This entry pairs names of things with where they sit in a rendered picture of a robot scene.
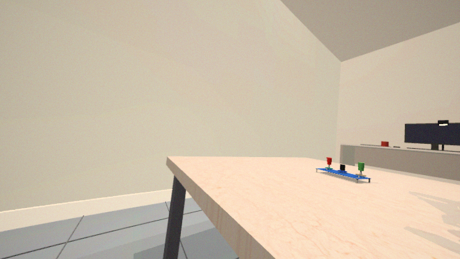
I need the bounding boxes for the blue circuit board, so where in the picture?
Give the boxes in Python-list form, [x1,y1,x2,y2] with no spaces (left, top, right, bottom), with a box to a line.
[315,157,371,183]

